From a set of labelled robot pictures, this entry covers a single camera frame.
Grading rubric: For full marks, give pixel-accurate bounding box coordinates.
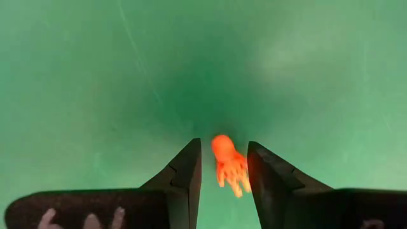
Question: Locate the green table mat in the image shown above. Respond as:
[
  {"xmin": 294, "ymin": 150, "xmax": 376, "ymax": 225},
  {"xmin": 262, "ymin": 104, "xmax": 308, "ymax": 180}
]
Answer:
[{"xmin": 0, "ymin": 0, "xmax": 407, "ymax": 229}]

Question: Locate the orange plastic hand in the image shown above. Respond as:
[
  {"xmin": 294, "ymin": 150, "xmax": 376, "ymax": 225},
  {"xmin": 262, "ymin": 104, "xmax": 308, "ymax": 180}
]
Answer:
[{"xmin": 210, "ymin": 134, "xmax": 252, "ymax": 198}]

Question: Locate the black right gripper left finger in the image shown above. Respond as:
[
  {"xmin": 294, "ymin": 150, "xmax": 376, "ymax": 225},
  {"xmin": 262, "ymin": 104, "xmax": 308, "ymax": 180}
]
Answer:
[{"xmin": 4, "ymin": 138, "xmax": 203, "ymax": 229}]

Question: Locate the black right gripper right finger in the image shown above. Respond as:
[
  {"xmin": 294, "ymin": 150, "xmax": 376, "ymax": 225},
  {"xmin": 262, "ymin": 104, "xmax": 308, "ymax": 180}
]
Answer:
[{"xmin": 247, "ymin": 141, "xmax": 407, "ymax": 229}]

